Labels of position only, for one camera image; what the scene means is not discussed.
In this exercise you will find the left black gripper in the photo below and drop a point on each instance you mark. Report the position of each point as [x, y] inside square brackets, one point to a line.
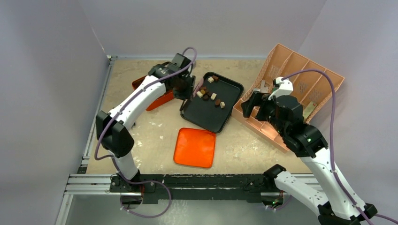
[187, 94]

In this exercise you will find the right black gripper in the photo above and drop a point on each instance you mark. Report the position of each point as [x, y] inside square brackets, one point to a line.
[263, 106]

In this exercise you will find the pink metal tongs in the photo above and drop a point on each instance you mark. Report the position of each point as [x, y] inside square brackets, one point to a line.
[195, 90]

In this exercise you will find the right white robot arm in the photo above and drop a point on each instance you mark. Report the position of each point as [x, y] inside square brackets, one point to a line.
[337, 204]

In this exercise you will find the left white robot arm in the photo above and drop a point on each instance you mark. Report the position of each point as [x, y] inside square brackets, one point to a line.
[113, 127]

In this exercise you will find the white chocolate left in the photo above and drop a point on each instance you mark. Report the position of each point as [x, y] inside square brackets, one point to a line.
[199, 94]

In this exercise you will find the orange chocolate box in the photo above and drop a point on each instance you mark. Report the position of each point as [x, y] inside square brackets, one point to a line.
[168, 96]

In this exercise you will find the white chocolate cube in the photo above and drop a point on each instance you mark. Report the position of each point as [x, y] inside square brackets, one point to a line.
[213, 96]

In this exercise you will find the brown chocolate top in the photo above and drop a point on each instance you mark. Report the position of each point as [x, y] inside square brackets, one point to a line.
[215, 78]

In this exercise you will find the black tray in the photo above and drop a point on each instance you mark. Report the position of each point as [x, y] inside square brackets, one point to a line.
[204, 113]

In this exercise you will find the staple box in organizer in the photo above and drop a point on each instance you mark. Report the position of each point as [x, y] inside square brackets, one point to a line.
[309, 109]

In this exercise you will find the orange box lid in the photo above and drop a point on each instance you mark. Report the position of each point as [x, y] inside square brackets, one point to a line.
[195, 148]

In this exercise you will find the pink desk organizer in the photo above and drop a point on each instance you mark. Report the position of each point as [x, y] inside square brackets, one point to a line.
[310, 88]

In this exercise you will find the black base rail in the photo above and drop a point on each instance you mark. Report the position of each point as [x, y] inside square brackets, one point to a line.
[252, 188]

